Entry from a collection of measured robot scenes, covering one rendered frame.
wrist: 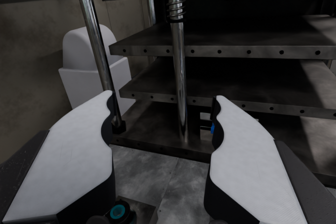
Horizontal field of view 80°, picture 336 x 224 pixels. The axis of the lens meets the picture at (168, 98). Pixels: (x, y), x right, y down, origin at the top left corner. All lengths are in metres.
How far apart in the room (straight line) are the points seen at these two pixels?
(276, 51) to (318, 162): 0.54
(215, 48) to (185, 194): 0.60
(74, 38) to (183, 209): 1.89
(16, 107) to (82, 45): 0.99
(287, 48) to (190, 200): 0.68
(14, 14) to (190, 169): 2.29
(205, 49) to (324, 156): 0.73
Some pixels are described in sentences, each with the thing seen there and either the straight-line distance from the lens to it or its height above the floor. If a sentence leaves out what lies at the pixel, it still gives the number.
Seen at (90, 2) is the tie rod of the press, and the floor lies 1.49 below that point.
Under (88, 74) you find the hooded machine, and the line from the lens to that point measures 2.29.
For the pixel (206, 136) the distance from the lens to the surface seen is 1.10.
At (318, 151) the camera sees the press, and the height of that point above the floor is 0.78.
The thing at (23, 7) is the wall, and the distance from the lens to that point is 2.72.
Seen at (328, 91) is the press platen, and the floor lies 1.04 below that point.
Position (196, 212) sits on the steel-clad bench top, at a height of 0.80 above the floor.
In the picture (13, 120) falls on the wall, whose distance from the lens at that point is 2.71.
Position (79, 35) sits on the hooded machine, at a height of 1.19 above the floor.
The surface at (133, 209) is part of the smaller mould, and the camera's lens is 0.79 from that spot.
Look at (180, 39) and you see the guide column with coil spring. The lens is 0.87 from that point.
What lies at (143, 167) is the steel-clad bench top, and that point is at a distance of 0.99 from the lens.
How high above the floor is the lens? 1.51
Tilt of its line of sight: 28 degrees down
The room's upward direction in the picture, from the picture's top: 6 degrees counter-clockwise
